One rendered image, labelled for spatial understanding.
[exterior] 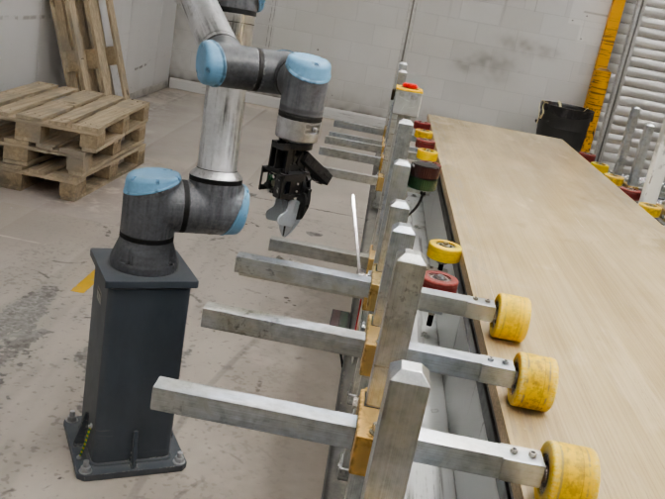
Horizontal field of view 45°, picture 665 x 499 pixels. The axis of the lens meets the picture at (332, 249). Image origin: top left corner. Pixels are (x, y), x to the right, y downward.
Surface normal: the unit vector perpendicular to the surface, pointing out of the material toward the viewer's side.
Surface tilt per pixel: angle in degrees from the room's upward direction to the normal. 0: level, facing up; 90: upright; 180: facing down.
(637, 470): 0
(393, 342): 90
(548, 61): 90
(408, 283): 90
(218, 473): 0
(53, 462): 0
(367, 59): 90
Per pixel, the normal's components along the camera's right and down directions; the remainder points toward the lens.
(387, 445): -0.08, 0.29
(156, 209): 0.34, 0.35
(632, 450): 0.18, -0.93
